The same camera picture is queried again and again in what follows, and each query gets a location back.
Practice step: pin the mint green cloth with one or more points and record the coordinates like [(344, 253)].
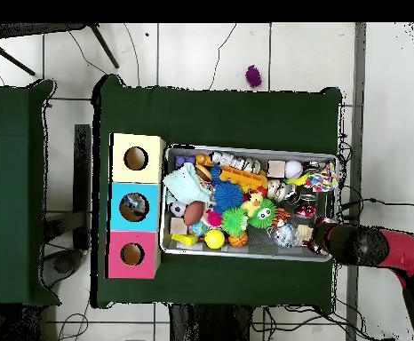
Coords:
[(187, 184)]

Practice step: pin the orange toy building block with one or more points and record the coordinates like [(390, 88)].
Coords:
[(242, 176)]

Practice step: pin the silver toy robot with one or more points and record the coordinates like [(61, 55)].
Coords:
[(232, 159)]

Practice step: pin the green spiky ball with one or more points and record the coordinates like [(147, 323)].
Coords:
[(264, 213)]

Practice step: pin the clear bottle with blue label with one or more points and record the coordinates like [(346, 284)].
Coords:
[(133, 203)]

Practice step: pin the crushed clear plastic bottle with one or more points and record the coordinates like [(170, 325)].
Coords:
[(285, 235)]

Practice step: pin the purple spiky ball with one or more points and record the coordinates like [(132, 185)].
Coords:
[(253, 76)]

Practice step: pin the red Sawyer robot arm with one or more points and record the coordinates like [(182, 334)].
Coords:
[(402, 252)]

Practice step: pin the wooden box with three holes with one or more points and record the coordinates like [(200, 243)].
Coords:
[(153, 174)]

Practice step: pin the shallow metal mesh bin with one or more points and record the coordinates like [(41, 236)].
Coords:
[(260, 156)]

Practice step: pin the toy hamburger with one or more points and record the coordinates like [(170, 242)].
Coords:
[(203, 172)]

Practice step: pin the blue spiky ball with eyes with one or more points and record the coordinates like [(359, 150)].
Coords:
[(216, 174)]

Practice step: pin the small soccer ball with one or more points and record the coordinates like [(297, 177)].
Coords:
[(177, 208)]

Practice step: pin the yellow plush duck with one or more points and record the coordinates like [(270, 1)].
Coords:
[(251, 203)]

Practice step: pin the yellow foam ball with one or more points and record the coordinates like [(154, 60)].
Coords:
[(214, 238)]

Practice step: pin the black panel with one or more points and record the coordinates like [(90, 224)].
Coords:
[(82, 177)]

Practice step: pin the grey stand base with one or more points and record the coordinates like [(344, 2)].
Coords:
[(63, 266)]

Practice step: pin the dark green side table cloth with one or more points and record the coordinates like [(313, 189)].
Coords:
[(11, 248)]

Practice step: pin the black tripod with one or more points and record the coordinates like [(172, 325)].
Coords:
[(33, 29)]

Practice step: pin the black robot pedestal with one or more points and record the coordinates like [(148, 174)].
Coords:
[(207, 325)]

